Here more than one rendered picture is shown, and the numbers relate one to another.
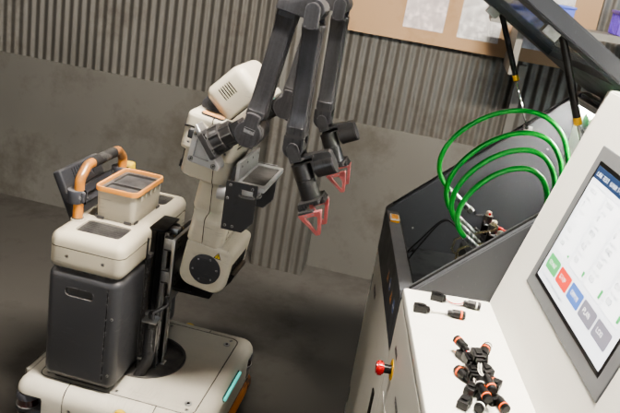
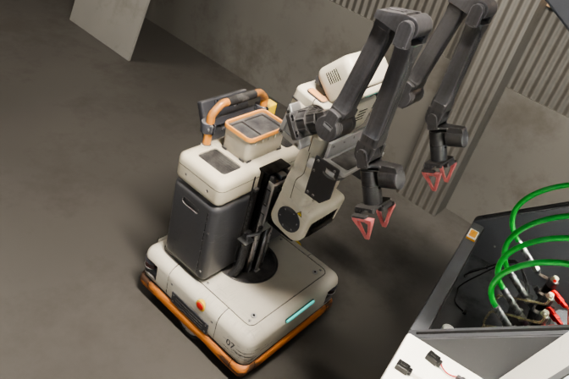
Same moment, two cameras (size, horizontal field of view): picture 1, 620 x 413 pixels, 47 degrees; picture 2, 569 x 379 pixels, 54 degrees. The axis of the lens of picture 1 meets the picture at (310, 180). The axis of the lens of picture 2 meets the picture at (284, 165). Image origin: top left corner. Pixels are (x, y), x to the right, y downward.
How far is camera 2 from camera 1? 0.69 m
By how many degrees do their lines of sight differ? 26
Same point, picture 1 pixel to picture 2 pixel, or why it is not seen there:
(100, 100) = (316, 20)
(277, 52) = (367, 59)
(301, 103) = (378, 115)
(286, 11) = (382, 23)
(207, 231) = (295, 190)
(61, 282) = (180, 191)
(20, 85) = not seen: outside the picture
